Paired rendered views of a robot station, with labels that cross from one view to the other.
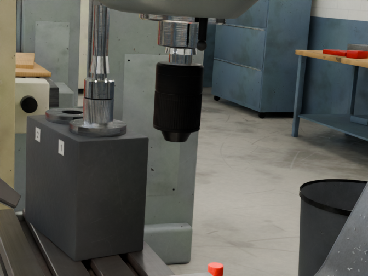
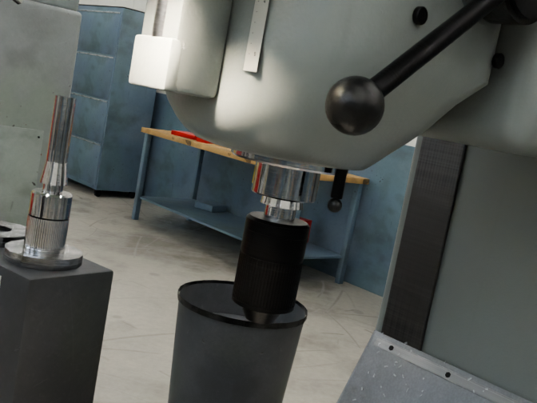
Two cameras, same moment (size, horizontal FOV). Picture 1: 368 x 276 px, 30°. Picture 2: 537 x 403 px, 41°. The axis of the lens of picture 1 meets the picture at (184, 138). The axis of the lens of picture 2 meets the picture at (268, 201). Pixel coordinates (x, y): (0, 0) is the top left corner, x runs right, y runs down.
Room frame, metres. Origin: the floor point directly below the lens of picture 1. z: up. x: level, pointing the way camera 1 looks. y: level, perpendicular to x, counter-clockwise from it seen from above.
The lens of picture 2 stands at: (0.20, 0.21, 1.35)
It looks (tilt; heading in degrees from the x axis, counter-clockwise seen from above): 8 degrees down; 338
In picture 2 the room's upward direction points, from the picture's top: 11 degrees clockwise
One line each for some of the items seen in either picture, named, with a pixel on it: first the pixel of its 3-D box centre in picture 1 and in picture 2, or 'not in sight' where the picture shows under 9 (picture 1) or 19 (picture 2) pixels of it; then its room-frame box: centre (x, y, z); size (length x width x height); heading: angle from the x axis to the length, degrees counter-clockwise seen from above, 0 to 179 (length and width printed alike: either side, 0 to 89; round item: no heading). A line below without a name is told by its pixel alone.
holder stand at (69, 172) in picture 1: (82, 177); (8, 316); (1.10, 0.16, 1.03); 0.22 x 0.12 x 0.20; 33
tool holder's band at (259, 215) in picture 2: (179, 68); (277, 225); (0.67, 0.01, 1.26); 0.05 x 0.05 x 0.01
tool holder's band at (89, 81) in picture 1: (99, 81); (51, 196); (1.06, 0.14, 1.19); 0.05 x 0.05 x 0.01
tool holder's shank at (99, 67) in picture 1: (101, 42); (58, 144); (1.06, 0.14, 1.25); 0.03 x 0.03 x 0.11
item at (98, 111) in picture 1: (98, 104); (47, 225); (1.06, 0.14, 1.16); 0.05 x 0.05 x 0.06
